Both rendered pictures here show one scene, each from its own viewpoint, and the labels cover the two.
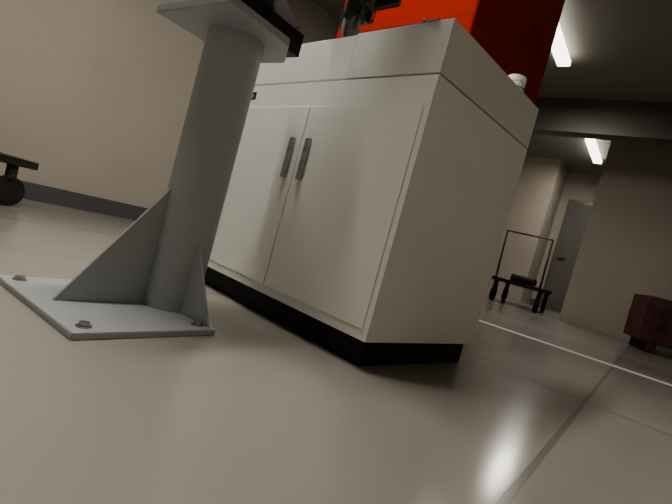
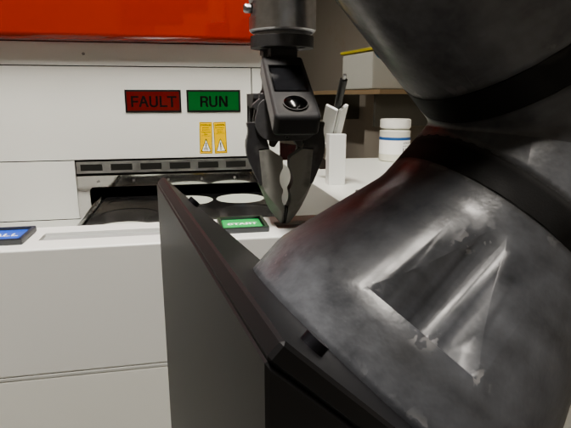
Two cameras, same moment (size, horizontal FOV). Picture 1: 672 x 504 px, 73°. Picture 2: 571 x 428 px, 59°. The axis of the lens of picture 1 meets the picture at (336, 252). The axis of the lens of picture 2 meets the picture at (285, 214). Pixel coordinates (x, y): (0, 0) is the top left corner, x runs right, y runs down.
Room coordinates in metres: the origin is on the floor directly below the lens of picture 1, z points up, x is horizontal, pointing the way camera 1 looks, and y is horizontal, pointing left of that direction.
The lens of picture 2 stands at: (1.21, 0.63, 1.11)
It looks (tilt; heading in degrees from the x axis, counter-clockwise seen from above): 13 degrees down; 305
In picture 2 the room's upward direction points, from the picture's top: straight up
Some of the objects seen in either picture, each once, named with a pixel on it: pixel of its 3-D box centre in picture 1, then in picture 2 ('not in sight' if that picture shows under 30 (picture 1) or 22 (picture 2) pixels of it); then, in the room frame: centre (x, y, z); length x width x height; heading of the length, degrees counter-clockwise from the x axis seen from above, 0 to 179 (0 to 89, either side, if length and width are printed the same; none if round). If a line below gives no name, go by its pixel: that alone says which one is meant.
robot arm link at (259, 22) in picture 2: not in sight; (279, 17); (1.56, 0.15, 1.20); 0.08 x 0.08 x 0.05
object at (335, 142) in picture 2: not in sight; (333, 143); (1.63, -0.12, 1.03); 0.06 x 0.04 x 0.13; 136
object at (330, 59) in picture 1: (305, 69); (135, 290); (1.67, 0.28, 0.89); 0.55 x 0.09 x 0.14; 46
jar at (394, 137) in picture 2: (513, 90); (394, 139); (1.67, -0.47, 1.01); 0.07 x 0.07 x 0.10
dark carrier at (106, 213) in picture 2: not in sight; (189, 212); (1.88, -0.02, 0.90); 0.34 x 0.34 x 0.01; 46
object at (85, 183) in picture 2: not in sight; (181, 194); (2.04, -0.15, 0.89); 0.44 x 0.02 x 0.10; 46
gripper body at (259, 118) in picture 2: (361, 3); (280, 92); (1.56, 0.14, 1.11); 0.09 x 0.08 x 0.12; 136
